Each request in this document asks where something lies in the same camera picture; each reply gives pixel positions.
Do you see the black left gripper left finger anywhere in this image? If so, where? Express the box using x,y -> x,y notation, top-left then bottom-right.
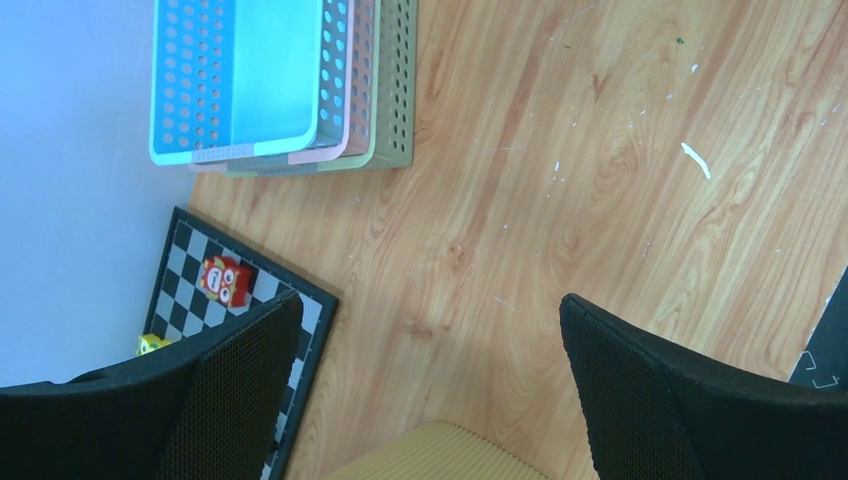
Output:
1,291 -> 303,479

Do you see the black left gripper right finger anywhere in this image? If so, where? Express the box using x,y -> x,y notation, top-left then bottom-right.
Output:
559,293 -> 847,479

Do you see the yellow owl toy block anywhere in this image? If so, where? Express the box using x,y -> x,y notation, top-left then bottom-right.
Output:
136,334 -> 172,357

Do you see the black white checkerboard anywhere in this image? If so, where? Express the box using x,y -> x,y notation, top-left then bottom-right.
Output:
143,207 -> 339,479

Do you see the red owl toy block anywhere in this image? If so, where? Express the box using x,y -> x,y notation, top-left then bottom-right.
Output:
199,255 -> 254,308

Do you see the yellow ribbed bin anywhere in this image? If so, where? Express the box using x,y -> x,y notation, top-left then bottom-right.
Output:
328,422 -> 546,480

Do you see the blue perforated tray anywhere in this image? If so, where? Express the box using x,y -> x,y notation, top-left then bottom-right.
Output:
149,1 -> 356,166

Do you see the pink perforated tray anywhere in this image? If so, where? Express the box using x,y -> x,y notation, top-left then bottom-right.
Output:
188,1 -> 379,177

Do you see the green perforated tray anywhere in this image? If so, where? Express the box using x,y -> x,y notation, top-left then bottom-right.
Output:
225,0 -> 420,179

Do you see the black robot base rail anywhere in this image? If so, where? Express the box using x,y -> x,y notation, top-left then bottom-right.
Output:
789,270 -> 847,394

